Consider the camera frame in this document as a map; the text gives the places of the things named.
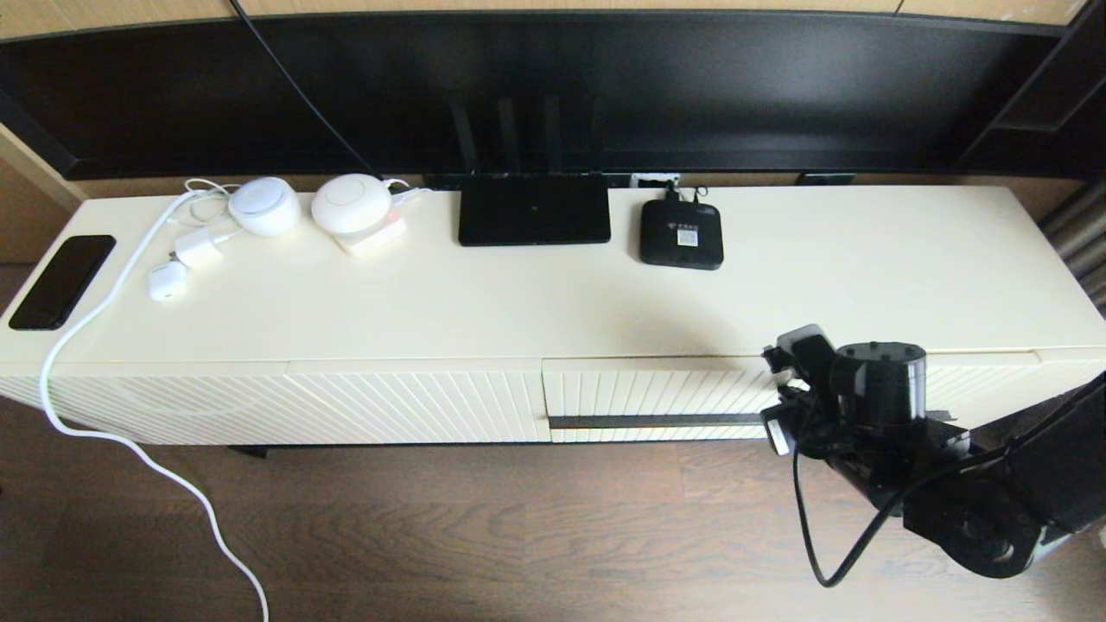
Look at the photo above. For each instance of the cream TV cabinet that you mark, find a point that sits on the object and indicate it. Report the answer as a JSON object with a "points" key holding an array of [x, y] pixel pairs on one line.
{"points": [[518, 302]]}

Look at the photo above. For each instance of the white earbuds case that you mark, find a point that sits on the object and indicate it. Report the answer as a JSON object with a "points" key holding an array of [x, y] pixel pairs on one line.
{"points": [[167, 282]]}

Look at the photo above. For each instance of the black wall shelf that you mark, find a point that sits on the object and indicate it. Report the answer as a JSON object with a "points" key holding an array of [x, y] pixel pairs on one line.
{"points": [[1063, 130]]}

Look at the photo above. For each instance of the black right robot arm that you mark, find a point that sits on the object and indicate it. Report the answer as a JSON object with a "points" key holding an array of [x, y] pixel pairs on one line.
{"points": [[976, 518]]}

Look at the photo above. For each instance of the grey curtain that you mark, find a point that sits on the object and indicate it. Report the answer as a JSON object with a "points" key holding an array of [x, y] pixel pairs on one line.
{"points": [[1080, 242]]}

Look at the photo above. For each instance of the white round puck device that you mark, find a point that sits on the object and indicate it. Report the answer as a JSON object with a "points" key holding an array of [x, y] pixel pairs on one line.
{"points": [[350, 202]]}

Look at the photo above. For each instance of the black smartphone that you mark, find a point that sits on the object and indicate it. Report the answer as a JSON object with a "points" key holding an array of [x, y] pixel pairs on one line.
{"points": [[61, 282]]}

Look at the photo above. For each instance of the cream square socket block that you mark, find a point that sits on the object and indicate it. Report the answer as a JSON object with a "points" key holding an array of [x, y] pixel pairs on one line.
{"points": [[382, 241]]}

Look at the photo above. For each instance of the black router with antennas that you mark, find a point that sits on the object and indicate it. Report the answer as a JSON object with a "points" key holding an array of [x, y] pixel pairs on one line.
{"points": [[534, 212]]}

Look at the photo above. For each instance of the black square set-top box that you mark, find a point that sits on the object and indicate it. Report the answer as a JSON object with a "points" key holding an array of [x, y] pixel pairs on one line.
{"points": [[664, 250]]}

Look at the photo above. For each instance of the white wall socket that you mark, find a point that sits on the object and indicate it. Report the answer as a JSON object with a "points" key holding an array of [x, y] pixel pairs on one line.
{"points": [[648, 180]]}

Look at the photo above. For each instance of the black flat television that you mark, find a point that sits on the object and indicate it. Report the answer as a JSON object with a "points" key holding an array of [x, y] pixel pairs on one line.
{"points": [[734, 78]]}

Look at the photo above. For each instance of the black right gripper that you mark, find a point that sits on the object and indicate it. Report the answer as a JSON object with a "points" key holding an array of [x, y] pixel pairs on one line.
{"points": [[877, 389]]}

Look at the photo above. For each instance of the white charger adapter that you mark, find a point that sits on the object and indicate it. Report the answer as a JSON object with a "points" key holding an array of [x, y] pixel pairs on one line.
{"points": [[199, 250]]}

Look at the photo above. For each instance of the small white dome speaker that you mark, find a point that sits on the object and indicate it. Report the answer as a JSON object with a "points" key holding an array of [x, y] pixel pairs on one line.
{"points": [[263, 211]]}

